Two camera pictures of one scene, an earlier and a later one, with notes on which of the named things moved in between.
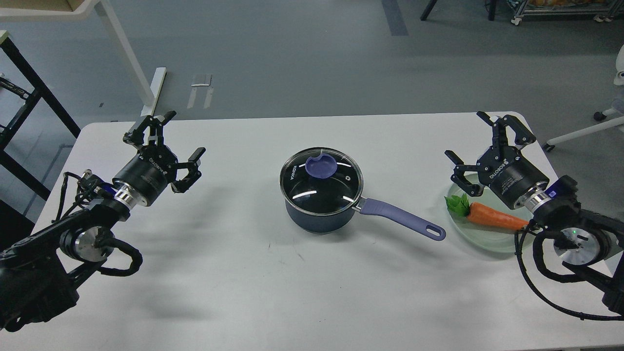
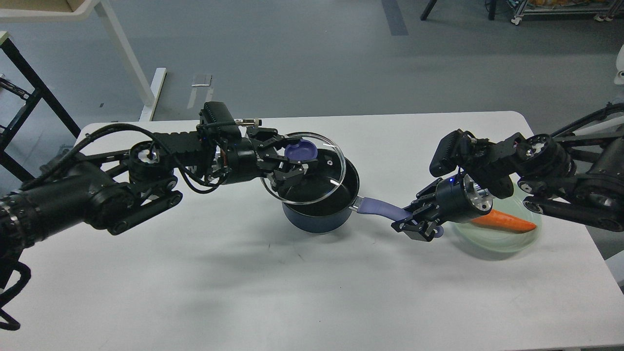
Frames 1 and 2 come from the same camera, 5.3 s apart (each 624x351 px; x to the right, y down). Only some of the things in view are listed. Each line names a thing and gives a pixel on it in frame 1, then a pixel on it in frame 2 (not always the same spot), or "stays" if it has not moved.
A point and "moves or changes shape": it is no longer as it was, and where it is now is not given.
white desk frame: x=103 y=8 stays
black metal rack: x=42 y=92 stays
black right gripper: x=510 y=178 → x=459 y=199
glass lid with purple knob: x=321 y=181 moves or changes shape
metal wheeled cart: x=601 y=15 stays
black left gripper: x=152 y=169 → x=242 y=160
